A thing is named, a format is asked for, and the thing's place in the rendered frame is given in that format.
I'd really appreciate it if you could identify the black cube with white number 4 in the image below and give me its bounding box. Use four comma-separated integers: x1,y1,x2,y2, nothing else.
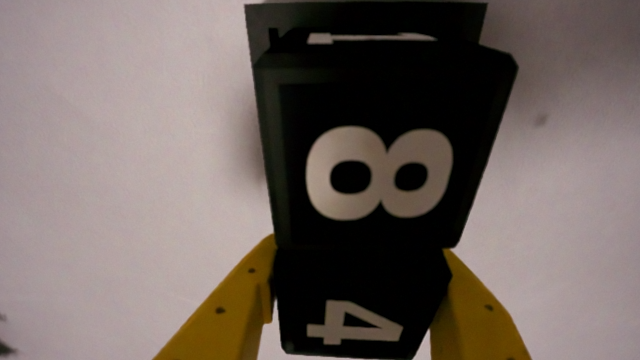
273,247,453,360

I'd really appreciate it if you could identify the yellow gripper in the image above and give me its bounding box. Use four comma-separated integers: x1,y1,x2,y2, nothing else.
152,233,533,360

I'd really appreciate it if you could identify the black cube with white number 8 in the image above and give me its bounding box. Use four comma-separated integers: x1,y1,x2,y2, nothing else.
252,30,519,251

